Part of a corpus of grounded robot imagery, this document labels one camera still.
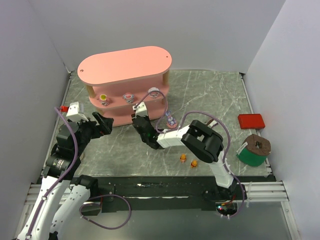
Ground pink cup toy yellow top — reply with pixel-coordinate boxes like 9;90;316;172
98;94;110;107

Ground pink cloud toy blue bows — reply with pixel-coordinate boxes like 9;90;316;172
122;92;135;104

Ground pink white frilly toy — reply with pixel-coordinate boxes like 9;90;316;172
148;87;160;99

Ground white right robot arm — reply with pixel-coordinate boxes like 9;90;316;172
132;116;237;192

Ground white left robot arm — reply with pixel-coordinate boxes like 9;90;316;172
17;112;114;240

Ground pink three-tier wooden shelf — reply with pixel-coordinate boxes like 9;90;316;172
77;46;172;127

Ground beige round disc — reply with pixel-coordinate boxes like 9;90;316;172
79;153;84;161

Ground purple bunny on pink base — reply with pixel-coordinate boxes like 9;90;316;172
165;110;178;129

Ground orange bear toy middle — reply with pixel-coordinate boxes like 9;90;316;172
179;153;187;163

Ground orange bear toy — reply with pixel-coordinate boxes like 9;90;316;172
179;153;187;163
190;160;198;168

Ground orange bear toy right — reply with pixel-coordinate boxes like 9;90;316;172
190;160;198;168

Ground brown chocolate bar wrapper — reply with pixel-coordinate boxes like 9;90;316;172
206;119;219;129

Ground red box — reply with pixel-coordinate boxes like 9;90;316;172
237;113;266;130

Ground green brown tape roll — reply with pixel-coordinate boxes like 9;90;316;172
236;134;271;167

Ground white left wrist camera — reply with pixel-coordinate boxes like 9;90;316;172
66;101;89;123

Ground purple loose cable loop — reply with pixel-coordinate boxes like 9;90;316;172
79;194;132;230

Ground black base frame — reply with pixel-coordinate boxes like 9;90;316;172
67;174;251;213

